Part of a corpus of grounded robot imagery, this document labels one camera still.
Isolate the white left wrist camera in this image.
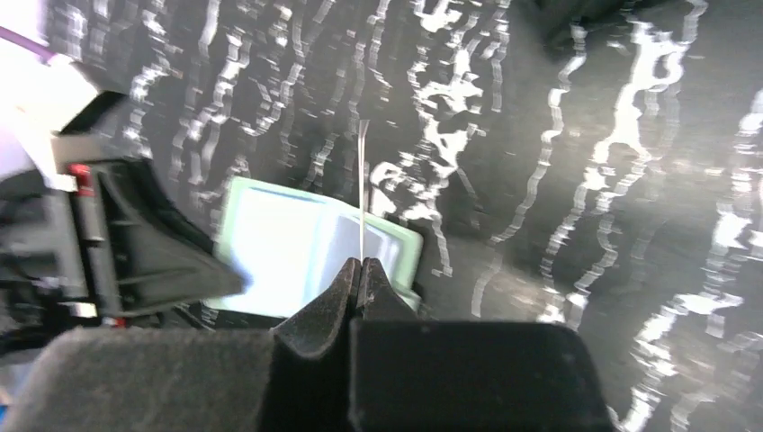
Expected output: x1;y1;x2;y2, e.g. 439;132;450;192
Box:
1;42;99;179

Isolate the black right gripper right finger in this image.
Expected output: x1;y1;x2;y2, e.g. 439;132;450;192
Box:
348;258;614;431

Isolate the white thin credit card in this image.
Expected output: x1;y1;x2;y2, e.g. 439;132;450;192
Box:
357;119;370;263

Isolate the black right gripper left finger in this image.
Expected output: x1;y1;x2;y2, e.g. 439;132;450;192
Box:
1;259;361;431

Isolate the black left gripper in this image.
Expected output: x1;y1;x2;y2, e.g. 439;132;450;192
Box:
0;89;247;359

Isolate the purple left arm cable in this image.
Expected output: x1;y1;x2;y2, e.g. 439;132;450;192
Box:
0;24;58;64

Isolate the mint green card holder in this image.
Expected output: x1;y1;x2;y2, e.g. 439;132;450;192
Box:
205;177;423;318

